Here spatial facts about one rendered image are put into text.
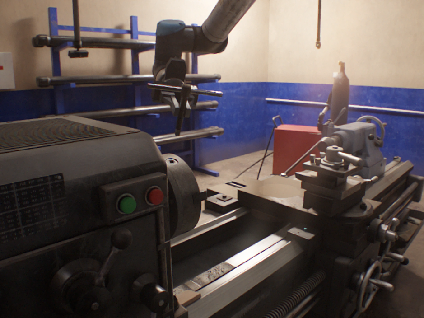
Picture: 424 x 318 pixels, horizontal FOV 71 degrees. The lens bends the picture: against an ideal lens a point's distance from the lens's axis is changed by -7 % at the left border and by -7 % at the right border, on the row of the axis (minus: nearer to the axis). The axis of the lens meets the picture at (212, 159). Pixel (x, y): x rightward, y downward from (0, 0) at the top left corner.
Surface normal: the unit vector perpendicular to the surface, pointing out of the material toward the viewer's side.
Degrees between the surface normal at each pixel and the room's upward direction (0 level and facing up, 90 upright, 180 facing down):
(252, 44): 90
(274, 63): 90
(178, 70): 109
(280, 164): 90
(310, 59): 90
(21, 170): 45
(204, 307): 36
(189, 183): 58
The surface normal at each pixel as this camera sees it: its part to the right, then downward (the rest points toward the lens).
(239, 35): 0.69, 0.18
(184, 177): 0.52, -0.50
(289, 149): -0.44, 0.23
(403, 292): 0.00, -0.97
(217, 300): 0.40, -0.68
